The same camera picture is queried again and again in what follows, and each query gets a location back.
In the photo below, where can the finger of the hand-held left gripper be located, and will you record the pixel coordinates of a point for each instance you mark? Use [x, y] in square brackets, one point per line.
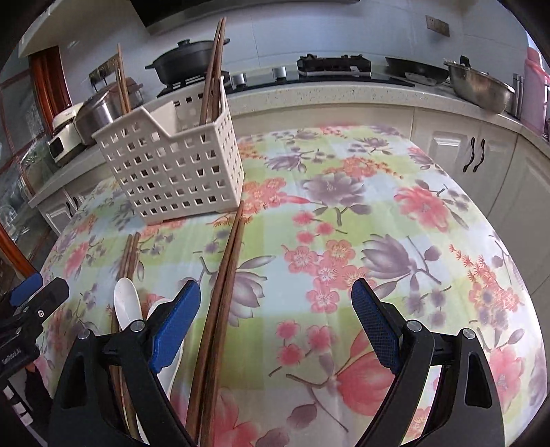
[49, 296]
[26, 289]

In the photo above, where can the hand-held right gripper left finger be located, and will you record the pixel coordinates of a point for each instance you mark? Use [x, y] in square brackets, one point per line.
[176, 326]

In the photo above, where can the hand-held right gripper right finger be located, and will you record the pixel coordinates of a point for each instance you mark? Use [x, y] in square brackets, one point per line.
[378, 326]

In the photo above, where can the brown wooden chopstick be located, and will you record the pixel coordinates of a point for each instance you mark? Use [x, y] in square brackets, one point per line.
[210, 77]
[218, 64]
[127, 258]
[135, 258]
[126, 94]
[121, 81]
[212, 318]
[227, 318]

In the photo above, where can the white plastic utensil basket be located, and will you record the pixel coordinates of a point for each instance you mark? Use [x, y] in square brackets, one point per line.
[172, 172]

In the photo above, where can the floral tablecloth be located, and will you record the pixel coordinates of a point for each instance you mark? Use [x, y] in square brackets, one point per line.
[326, 240]

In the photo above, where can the white electric pressure cooker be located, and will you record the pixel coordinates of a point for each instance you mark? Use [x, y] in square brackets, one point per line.
[64, 137]

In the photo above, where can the stainless steel rice cooker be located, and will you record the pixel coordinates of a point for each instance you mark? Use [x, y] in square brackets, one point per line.
[99, 116]

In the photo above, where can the white kitchen counter cabinets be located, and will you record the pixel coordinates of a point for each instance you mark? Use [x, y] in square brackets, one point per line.
[434, 142]

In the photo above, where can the black gas hob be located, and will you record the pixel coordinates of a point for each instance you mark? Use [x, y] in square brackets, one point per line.
[326, 75]

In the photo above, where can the large stainless steel bowl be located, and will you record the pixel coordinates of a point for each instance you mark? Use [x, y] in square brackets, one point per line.
[477, 88]

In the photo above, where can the black wok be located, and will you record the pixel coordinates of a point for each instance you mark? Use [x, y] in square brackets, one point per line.
[419, 71]

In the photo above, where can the black lidded cooking pot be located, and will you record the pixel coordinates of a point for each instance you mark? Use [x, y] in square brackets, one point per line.
[180, 62]

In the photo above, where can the pink thermos flask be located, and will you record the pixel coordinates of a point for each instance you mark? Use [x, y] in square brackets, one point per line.
[537, 94]

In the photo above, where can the wall socket panel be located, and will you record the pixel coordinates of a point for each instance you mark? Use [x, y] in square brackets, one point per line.
[103, 72]

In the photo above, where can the wall switch plate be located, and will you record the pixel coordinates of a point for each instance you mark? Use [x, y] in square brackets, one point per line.
[437, 25]

